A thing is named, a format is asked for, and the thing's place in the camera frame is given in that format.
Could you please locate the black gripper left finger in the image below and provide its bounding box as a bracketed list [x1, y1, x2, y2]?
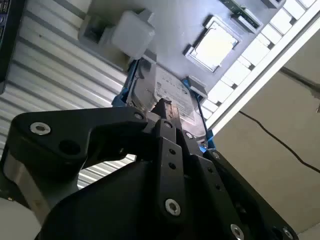
[4, 98, 189, 225]

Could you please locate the hard disk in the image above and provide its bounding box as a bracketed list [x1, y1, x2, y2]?
[111, 57, 216, 156]

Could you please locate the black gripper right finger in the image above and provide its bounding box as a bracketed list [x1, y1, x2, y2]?
[174, 127, 299, 240]

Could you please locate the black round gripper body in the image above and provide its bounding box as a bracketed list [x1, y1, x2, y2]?
[37, 159, 231, 240]

